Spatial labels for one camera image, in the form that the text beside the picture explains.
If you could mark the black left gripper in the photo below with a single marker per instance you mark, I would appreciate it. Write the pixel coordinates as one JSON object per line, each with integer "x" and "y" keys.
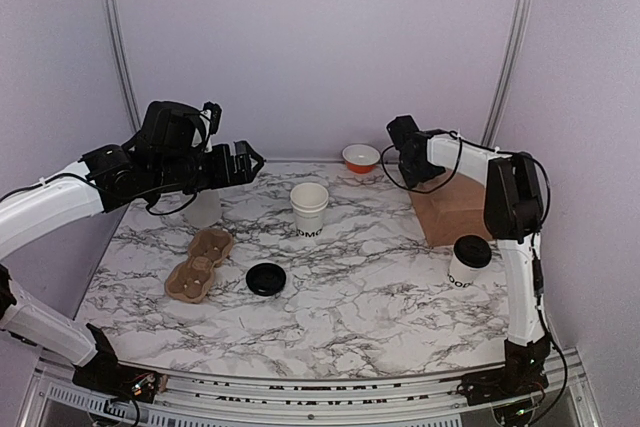
{"x": 224, "y": 174}

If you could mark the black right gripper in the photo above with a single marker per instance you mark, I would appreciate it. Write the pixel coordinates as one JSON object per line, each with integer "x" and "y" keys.
{"x": 412, "y": 181}

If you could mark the brown paper takeout bag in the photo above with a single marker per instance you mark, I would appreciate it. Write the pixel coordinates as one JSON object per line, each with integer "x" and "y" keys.
{"x": 451, "y": 212}

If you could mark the stack of white paper cups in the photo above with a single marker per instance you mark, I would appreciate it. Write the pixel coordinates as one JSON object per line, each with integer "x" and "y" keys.
{"x": 309, "y": 202}

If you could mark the black plastic cup lid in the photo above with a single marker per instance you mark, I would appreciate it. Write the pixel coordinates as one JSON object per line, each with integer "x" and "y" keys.
{"x": 473, "y": 251}

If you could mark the white paper cup with print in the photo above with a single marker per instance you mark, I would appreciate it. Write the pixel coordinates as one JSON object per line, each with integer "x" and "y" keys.
{"x": 462, "y": 276}

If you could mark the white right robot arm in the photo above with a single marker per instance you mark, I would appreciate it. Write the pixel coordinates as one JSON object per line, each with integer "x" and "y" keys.
{"x": 516, "y": 204}

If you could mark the orange white ceramic bowl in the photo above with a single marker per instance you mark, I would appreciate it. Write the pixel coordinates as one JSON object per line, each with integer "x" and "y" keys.
{"x": 360, "y": 158}

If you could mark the white container with sachets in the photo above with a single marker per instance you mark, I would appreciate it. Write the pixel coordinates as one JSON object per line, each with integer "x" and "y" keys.
{"x": 205, "y": 210}

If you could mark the brown cardboard cup carrier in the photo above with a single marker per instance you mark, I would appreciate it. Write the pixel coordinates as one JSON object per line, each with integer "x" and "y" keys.
{"x": 191, "y": 280}

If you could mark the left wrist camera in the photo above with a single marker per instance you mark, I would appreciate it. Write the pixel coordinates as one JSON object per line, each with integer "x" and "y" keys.
{"x": 210, "y": 117}

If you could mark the right aluminium frame post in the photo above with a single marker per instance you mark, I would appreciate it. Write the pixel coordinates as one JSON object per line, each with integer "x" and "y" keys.
{"x": 515, "y": 40}

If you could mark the aluminium frame post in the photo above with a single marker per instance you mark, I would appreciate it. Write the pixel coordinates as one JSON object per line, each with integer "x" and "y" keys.
{"x": 515, "y": 40}
{"x": 118, "y": 49}

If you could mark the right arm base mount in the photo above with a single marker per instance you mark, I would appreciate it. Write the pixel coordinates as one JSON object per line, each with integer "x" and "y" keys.
{"x": 501, "y": 383}

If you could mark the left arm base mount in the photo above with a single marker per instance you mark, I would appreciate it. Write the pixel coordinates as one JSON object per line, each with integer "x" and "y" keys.
{"x": 105, "y": 374}

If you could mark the left aluminium frame post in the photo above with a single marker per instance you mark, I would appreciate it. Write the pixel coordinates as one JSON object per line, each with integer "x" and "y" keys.
{"x": 118, "y": 49}

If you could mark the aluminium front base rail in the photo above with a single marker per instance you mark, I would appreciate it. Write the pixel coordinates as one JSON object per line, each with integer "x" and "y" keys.
{"x": 191, "y": 399}

